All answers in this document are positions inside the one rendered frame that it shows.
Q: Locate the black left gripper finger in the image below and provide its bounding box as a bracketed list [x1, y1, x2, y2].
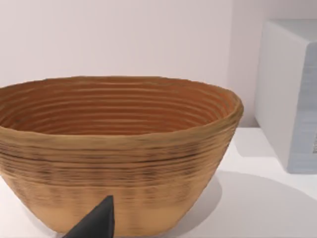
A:
[64, 195, 115, 238]

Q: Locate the brown woven basket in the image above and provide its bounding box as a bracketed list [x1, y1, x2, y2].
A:
[0, 75, 244, 238]

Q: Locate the pale microwave oven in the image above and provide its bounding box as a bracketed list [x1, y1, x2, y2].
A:
[254, 18, 317, 175]

